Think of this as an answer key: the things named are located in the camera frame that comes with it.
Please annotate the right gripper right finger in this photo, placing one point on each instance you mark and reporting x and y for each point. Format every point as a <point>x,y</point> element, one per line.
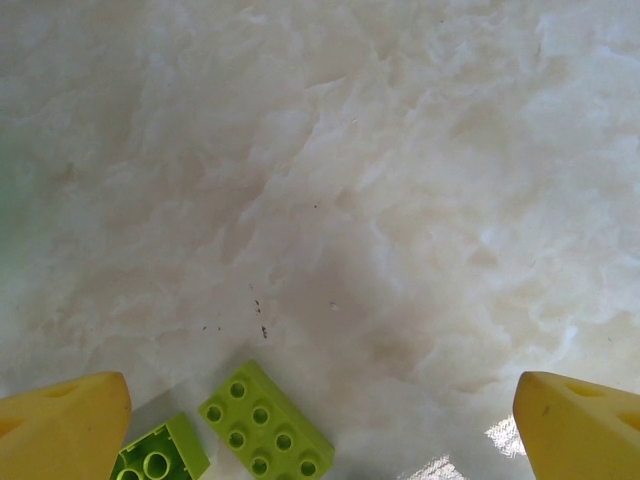
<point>585,435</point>

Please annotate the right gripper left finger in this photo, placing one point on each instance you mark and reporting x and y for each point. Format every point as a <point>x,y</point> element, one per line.
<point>60,430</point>

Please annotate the lime green lego brick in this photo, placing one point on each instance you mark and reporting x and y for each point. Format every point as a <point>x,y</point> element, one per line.
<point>265,425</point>
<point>170,445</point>

